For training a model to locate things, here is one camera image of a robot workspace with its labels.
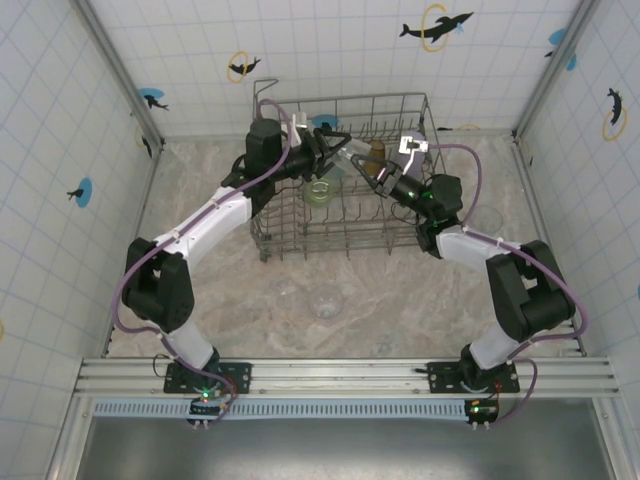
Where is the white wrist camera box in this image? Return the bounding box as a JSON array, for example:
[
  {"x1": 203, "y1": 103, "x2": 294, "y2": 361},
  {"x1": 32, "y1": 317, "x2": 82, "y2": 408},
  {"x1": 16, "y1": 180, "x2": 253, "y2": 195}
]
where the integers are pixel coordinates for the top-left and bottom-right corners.
[
  {"x1": 291, "y1": 112, "x2": 315, "y2": 147},
  {"x1": 396, "y1": 135, "x2": 432, "y2": 176}
]

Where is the aluminium corner post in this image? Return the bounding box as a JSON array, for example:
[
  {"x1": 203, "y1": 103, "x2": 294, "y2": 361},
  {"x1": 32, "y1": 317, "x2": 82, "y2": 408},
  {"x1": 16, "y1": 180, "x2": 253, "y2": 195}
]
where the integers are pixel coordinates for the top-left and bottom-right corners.
[
  {"x1": 72, "y1": 0, "x2": 167, "y2": 154},
  {"x1": 510, "y1": 0, "x2": 604, "y2": 144}
]

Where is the small dolphin yellow ring sticker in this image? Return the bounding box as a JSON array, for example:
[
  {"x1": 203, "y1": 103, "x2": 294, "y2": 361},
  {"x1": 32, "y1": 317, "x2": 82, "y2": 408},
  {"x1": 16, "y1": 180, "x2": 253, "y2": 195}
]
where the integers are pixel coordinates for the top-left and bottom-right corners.
[{"x1": 227, "y1": 49, "x2": 262, "y2": 84}]

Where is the large dolphins yellow ring sticker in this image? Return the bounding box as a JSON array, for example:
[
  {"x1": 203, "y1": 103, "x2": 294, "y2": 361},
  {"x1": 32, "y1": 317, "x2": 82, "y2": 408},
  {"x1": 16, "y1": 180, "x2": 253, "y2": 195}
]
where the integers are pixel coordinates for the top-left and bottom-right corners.
[{"x1": 398, "y1": 3, "x2": 475, "y2": 54}]

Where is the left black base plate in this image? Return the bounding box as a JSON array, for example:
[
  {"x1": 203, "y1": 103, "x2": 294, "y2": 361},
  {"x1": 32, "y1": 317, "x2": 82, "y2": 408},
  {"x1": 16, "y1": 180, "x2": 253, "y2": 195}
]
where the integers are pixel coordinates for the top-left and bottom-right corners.
[{"x1": 163, "y1": 360, "x2": 252, "y2": 396}]

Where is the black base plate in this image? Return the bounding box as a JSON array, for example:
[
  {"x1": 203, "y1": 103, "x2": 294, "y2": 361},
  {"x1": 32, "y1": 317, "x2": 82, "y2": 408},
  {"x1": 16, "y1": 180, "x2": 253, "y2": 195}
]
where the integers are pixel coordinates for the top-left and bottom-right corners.
[
  {"x1": 415, "y1": 360, "x2": 521, "y2": 396},
  {"x1": 163, "y1": 360, "x2": 252, "y2": 396}
]

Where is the right controller circuit board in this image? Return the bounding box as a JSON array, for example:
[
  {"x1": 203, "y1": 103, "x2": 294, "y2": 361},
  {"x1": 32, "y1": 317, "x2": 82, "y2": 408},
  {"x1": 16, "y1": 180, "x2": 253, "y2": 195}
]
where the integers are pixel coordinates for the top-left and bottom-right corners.
[{"x1": 463, "y1": 397, "x2": 501, "y2": 430}]

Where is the right aluminium corner post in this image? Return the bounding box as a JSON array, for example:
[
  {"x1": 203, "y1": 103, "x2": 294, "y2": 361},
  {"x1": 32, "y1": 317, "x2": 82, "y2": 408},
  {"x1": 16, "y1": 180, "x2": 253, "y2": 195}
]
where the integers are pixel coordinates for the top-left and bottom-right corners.
[{"x1": 510, "y1": 0, "x2": 604, "y2": 144}]

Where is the left aluminium side rail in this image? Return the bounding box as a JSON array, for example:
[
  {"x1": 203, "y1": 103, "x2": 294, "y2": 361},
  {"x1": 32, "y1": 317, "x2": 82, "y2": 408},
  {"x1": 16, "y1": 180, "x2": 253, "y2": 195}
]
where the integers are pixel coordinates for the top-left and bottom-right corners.
[{"x1": 101, "y1": 144, "x2": 166, "y2": 359}]

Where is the grey metal sheet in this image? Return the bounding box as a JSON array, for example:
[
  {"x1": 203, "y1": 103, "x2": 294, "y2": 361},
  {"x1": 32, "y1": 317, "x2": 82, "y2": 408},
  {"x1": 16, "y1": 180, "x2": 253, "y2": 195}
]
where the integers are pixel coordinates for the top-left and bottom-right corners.
[{"x1": 74, "y1": 417, "x2": 619, "y2": 480}]

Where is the aluminium side rail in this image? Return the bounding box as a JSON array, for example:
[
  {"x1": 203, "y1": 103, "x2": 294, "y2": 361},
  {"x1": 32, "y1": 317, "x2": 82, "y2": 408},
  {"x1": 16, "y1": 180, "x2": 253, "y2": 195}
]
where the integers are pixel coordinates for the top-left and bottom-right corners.
[
  {"x1": 512, "y1": 132, "x2": 587, "y2": 359},
  {"x1": 101, "y1": 144, "x2": 166, "y2": 359}
]

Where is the slotted white cable duct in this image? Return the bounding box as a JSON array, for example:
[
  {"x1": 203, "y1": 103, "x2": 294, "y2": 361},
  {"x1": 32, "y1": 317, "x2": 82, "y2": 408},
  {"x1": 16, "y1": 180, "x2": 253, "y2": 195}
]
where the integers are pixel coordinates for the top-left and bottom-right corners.
[{"x1": 92, "y1": 398, "x2": 474, "y2": 420}]

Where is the tall green plastic cup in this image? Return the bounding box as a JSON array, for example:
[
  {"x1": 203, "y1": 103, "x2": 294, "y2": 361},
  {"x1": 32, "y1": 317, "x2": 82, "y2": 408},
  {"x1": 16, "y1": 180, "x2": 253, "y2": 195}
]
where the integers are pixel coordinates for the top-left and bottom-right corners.
[{"x1": 302, "y1": 178, "x2": 335, "y2": 210}]

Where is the black fish yellow ring sticker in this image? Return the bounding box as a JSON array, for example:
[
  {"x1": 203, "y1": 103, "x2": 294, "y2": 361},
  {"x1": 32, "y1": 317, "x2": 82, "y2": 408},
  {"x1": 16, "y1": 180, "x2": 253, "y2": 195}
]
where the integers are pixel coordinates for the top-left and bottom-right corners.
[{"x1": 134, "y1": 123, "x2": 154, "y2": 160}]

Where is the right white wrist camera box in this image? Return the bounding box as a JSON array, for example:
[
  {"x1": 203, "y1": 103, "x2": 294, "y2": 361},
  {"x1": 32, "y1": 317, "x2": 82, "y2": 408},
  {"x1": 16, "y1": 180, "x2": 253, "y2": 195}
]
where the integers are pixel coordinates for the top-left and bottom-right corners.
[{"x1": 396, "y1": 135, "x2": 432, "y2": 176}]

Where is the blue circle shark sticker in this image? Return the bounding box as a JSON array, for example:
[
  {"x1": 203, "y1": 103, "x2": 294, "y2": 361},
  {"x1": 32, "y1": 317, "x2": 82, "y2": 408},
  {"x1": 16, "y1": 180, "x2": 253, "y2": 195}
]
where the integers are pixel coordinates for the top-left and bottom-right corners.
[{"x1": 137, "y1": 87, "x2": 170, "y2": 112}]

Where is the small clear cup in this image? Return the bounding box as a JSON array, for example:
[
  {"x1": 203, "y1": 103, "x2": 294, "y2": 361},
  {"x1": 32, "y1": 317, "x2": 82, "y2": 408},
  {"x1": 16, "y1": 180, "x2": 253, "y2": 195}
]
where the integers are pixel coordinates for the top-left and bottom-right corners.
[{"x1": 268, "y1": 277, "x2": 295, "y2": 304}]

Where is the blue circle fish sticker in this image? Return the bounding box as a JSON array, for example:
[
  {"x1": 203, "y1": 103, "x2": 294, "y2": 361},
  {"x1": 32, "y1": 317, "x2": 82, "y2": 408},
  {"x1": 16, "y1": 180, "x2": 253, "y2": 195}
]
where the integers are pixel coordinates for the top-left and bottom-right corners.
[{"x1": 66, "y1": 177, "x2": 94, "y2": 209}]

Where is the amber plastic cup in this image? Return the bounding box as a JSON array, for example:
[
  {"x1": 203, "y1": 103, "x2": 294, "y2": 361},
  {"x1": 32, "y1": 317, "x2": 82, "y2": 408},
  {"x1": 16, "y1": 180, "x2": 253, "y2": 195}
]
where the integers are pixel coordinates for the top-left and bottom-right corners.
[{"x1": 366, "y1": 139, "x2": 389, "y2": 174}]

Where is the left aluminium corner post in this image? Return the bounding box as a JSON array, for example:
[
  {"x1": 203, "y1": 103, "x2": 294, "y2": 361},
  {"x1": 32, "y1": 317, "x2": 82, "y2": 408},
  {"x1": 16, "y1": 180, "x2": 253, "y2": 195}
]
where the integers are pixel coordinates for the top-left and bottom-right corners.
[{"x1": 72, "y1": 0, "x2": 167, "y2": 154}]

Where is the wide round clear cup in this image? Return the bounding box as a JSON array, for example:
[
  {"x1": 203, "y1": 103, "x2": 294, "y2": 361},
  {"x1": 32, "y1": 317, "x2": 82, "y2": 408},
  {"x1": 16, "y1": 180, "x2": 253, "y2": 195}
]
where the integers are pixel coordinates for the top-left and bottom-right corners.
[{"x1": 307, "y1": 284, "x2": 345, "y2": 321}]

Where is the controller circuit board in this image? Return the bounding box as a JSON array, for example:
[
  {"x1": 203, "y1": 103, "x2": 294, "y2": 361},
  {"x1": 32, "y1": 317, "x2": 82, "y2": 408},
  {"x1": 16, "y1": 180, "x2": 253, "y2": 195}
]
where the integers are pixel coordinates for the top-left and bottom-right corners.
[
  {"x1": 187, "y1": 384, "x2": 234, "y2": 429},
  {"x1": 463, "y1": 397, "x2": 501, "y2": 430}
]

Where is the aluminium mounting rail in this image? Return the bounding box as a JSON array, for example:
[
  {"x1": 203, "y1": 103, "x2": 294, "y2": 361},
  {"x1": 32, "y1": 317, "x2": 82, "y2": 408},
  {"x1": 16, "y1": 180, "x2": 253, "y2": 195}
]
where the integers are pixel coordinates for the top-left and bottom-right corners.
[{"x1": 73, "y1": 355, "x2": 624, "y2": 400}]

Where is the grey wire dish rack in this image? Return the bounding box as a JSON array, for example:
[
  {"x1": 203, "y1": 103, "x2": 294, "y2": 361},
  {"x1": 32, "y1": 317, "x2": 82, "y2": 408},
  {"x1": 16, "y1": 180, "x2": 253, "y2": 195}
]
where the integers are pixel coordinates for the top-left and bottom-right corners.
[{"x1": 249, "y1": 77, "x2": 450, "y2": 265}]

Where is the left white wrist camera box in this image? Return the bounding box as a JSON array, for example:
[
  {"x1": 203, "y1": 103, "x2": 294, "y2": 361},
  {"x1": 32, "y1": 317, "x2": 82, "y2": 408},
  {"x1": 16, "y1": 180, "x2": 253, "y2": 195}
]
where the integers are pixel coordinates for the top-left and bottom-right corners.
[{"x1": 291, "y1": 112, "x2": 315, "y2": 147}]

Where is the right aluminium side rail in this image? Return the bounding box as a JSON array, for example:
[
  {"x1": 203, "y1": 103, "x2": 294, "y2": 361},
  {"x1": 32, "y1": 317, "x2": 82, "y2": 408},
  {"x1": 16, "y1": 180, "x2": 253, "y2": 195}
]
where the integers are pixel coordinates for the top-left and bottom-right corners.
[{"x1": 512, "y1": 132, "x2": 587, "y2": 359}]

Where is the light blue whale sticker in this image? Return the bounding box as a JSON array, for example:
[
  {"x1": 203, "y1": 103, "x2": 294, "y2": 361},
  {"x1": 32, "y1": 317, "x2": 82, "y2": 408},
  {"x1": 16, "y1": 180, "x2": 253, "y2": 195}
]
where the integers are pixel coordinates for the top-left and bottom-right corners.
[{"x1": 543, "y1": 27, "x2": 577, "y2": 72}]

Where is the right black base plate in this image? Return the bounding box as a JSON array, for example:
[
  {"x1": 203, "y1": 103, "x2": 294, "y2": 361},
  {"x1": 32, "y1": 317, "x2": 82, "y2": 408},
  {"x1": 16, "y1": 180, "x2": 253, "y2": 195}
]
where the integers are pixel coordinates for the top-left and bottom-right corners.
[{"x1": 415, "y1": 360, "x2": 521, "y2": 396}]

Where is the seahorse yellow ring sticker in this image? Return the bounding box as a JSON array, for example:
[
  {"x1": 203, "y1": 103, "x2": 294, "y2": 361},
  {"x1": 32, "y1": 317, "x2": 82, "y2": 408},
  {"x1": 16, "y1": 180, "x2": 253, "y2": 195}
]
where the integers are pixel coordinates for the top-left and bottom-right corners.
[{"x1": 601, "y1": 87, "x2": 629, "y2": 142}]

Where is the left controller circuit board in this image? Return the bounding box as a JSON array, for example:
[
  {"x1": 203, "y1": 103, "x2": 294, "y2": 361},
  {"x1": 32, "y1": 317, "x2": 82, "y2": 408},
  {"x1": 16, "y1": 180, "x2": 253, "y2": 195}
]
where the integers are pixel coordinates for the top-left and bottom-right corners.
[{"x1": 187, "y1": 384, "x2": 234, "y2": 429}]

